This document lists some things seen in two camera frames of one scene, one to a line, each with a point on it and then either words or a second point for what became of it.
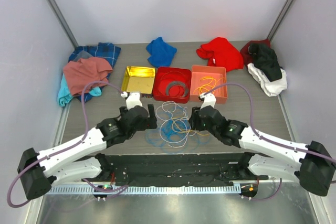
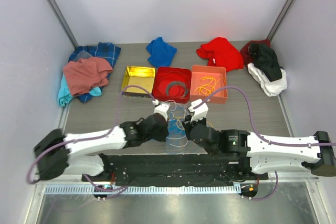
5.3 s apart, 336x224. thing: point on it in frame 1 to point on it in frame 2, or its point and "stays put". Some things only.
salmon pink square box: [203, 78] stays put
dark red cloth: [247, 56] stays put
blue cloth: [161, 54] stays put
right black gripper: [195, 120] to [189, 124]
